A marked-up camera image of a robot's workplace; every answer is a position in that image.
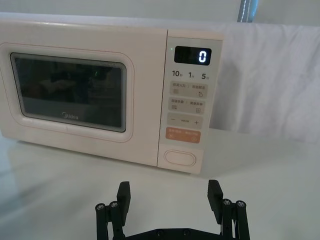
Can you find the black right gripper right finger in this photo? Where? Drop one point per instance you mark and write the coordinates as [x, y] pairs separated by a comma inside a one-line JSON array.
[[215, 200]]

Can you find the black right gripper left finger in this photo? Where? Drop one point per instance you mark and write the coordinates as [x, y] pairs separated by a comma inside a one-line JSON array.
[[122, 200]]

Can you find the white table cloth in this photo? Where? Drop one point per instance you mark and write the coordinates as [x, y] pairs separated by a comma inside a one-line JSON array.
[[50, 187]]

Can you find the white curtain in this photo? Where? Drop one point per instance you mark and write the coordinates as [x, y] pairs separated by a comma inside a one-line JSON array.
[[275, 75]]

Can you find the cream microwave oven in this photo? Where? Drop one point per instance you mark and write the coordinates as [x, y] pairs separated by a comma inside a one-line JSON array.
[[75, 37]]

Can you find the grey striped post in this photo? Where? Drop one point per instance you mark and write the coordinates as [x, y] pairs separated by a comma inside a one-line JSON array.
[[246, 11]]

